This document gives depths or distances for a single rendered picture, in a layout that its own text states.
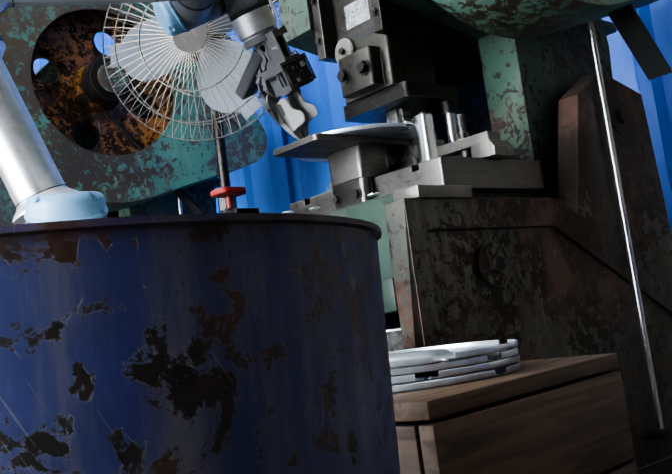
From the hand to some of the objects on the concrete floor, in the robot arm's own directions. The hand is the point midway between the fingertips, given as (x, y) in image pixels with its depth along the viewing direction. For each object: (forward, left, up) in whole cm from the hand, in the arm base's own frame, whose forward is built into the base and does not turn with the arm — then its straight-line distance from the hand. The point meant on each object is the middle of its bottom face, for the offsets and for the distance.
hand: (300, 136), depth 164 cm
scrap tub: (-94, -58, -79) cm, 136 cm away
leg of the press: (+36, -34, -80) cm, 94 cm away
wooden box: (-36, -41, -79) cm, 96 cm away
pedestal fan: (+90, +75, -79) cm, 141 cm away
